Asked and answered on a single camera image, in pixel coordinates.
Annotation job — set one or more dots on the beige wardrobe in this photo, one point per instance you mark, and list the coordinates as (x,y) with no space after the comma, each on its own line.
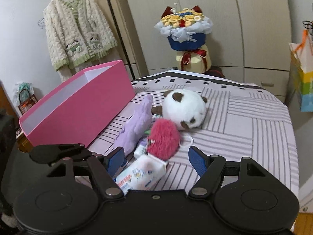
(256,29)

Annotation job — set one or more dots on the beige wooden panel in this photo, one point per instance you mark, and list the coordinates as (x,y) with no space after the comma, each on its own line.
(121,12)

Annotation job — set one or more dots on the white plastic bag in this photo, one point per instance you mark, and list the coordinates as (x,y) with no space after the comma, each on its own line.
(23,87)

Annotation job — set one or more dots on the black clothes rack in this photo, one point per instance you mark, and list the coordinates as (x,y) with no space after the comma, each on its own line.
(115,27)

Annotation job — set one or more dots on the brown woven basket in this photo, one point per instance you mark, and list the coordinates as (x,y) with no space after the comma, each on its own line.
(27,105)

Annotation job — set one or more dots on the yellow flower bouquet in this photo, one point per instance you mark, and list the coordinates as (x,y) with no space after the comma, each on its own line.
(187,41)

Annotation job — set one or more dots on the white tissue pack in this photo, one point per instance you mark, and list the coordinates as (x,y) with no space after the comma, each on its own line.
(141,173)

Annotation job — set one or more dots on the dark brown seat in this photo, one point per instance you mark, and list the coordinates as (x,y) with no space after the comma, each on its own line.
(216,73)

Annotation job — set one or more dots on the purple plush toy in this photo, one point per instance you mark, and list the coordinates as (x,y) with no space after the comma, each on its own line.
(134,127)

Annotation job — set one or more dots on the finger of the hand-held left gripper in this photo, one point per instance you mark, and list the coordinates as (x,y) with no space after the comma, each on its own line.
(49,153)

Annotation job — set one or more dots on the fluffy white pants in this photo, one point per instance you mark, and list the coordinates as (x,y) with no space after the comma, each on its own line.
(66,73)

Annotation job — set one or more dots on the white brown panda plush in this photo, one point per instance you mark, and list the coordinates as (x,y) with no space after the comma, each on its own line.
(183,110)

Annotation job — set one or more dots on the small white bottle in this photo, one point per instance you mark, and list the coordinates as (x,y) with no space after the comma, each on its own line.
(140,150)

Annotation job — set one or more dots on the colourful paper gift bag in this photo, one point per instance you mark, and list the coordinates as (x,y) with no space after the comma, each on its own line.
(305,88)

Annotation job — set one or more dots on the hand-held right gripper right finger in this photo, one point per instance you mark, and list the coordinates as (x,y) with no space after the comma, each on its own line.
(198,161)

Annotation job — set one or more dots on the red fluffy plush toy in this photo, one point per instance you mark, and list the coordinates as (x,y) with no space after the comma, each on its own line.
(163,139)

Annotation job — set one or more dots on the fluffy white green cardigan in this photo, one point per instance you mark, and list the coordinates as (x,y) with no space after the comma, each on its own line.
(73,24)

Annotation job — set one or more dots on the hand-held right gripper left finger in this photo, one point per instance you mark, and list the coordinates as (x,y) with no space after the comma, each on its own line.
(115,160)

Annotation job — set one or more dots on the pink cardboard box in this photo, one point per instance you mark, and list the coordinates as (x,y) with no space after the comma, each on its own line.
(80,107)

